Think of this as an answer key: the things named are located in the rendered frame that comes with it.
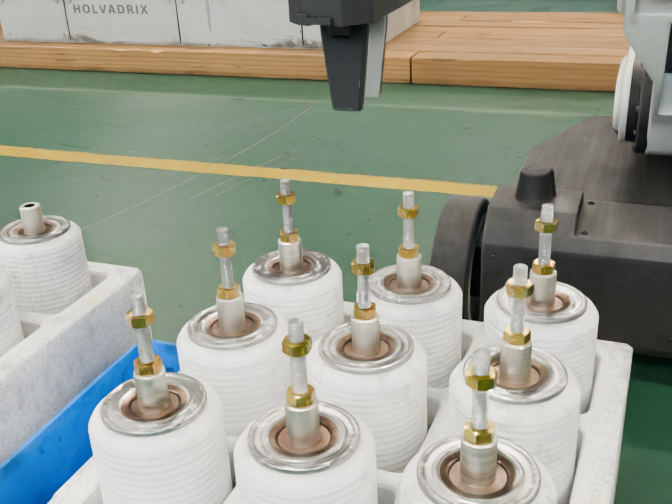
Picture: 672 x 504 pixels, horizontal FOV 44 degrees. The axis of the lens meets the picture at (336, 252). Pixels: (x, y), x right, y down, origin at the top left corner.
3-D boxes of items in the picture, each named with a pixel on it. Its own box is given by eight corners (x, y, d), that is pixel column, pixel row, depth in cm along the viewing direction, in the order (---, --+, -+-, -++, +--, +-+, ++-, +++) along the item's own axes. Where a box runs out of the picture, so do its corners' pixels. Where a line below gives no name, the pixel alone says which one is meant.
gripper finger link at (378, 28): (386, 98, 58) (384, 6, 55) (343, 96, 59) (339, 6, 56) (392, 92, 59) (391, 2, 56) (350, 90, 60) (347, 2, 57)
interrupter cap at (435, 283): (454, 306, 71) (455, 299, 71) (367, 308, 72) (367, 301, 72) (447, 268, 78) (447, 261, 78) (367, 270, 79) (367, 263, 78)
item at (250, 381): (214, 460, 82) (192, 299, 74) (309, 464, 81) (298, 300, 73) (187, 530, 73) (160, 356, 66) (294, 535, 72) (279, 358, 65)
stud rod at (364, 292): (362, 337, 64) (359, 249, 61) (357, 331, 65) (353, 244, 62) (374, 334, 65) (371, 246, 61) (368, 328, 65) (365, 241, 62)
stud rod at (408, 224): (413, 273, 74) (413, 194, 71) (402, 273, 74) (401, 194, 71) (415, 269, 75) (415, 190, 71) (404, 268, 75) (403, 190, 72)
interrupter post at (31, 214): (33, 228, 92) (27, 200, 91) (51, 230, 91) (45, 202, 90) (19, 236, 90) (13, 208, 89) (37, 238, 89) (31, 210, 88)
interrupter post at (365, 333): (364, 363, 64) (363, 325, 63) (344, 351, 66) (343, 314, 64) (387, 351, 65) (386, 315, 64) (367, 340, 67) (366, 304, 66)
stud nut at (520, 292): (515, 284, 59) (515, 274, 59) (536, 291, 58) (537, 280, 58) (501, 295, 58) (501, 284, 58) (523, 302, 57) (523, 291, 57)
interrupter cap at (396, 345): (360, 389, 61) (360, 381, 60) (299, 350, 66) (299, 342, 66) (434, 352, 65) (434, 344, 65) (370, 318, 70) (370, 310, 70)
